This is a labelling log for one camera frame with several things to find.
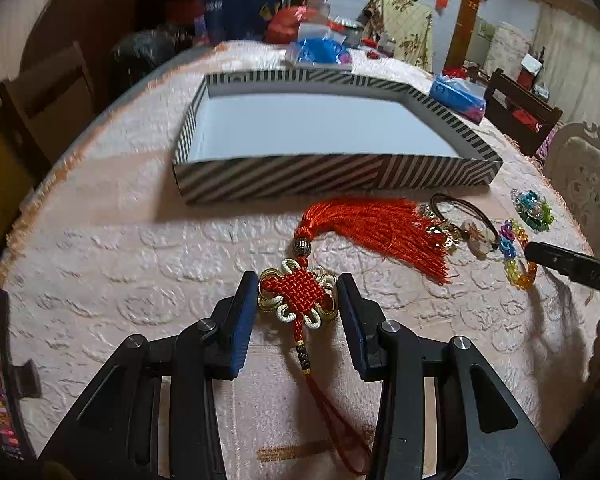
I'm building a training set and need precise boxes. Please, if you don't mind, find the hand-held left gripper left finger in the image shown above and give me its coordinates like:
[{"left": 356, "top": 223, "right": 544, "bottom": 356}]
[{"left": 39, "top": 270, "right": 260, "bottom": 480}]

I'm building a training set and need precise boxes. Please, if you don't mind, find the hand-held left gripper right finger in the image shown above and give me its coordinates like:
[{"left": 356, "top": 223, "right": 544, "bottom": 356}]
[{"left": 336, "top": 272, "right": 561, "bottom": 480}]

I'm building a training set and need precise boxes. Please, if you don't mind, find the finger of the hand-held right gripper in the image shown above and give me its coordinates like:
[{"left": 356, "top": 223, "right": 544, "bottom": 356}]
[{"left": 524, "top": 241, "right": 600, "bottom": 296}]

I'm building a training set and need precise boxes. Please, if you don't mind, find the red knot tassel ornament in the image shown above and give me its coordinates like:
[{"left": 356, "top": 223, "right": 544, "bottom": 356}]
[{"left": 257, "top": 197, "right": 453, "bottom": 476}]

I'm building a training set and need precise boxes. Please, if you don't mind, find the rainbow bead bracelet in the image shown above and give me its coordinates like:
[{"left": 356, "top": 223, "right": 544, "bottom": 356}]
[{"left": 497, "top": 219, "right": 538, "bottom": 291}]

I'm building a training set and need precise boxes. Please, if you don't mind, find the green flower bead bracelet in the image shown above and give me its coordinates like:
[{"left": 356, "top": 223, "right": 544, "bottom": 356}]
[{"left": 511, "top": 189, "right": 553, "bottom": 232}]

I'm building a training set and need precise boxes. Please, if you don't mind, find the gold bangle bracelet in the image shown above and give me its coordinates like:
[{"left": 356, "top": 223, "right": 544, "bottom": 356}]
[{"left": 420, "top": 205, "right": 461, "bottom": 253}]

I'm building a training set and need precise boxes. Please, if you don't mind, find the striped cardboard box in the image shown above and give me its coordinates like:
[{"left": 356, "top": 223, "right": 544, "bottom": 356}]
[{"left": 172, "top": 71, "right": 503, "bottom": 206}]

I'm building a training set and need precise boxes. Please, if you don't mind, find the white ornate chair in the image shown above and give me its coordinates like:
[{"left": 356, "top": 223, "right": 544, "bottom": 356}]
[{"left": 542, "top": 121, "right": 600, "bottom": 261}]

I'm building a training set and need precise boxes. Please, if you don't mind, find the pink embossed tablecloth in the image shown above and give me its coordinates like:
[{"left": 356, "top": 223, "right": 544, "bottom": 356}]
[{"left": 0, "top": 40, "right": 596, "bottom": 480}]

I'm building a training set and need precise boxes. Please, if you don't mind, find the dark wooden chair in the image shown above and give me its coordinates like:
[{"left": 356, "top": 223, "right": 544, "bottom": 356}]
[{"left": 482, "top": 69, "right": 563, "bottom": 156}]

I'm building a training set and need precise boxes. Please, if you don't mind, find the blue tissue pack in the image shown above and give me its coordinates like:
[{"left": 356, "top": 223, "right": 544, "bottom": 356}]
[
  {"left": 287, "top": 37, "right": 353, "bottom": 71},
  {"left": 429, "top": 74, "right": 487, "bottom": 123}
]

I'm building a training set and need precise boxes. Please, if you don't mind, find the lace-covered appliance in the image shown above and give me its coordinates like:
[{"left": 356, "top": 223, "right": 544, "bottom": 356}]
[{"left": 495, "top": 22, "right": 531, "bottom": 68}]

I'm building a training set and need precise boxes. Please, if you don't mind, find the black plastic bag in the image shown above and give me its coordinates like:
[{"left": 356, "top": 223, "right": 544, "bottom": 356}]
[{"left": 110, "top": 30, "right": 196, "bottom": 91}]

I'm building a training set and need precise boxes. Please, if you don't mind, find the metal pot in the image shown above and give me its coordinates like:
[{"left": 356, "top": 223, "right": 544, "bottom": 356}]
[{"left": 340, "top": 22, "right": 366, "bottom": 48}]

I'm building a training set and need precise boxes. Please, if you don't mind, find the floral hanging garment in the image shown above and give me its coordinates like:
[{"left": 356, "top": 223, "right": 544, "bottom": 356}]
[{"left": 362, "top": 0, "right": 433, "bottom": 68}]

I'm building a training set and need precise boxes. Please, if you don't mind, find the brown wooden chair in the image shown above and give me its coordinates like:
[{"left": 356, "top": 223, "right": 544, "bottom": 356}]
[{"left": 0, "top": 42, "right": 96, "bottom": 171}]

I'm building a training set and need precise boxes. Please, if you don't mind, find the red plastic bag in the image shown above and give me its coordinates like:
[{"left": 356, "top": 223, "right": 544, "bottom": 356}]
[{"left": 265, "top": 6, "right": 321, "bottom": 43}]

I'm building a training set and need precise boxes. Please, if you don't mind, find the blue shopping bag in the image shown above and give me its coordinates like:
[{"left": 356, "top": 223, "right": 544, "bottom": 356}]
[{"left": 200, "top": 0, "right": 286, "bottom": 43}]

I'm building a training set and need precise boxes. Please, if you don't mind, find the brown rounded furniture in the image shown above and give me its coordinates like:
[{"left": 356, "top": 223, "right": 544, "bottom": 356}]
[{"left": 20, "top": 0, "right": 151, "bottom": 111}]

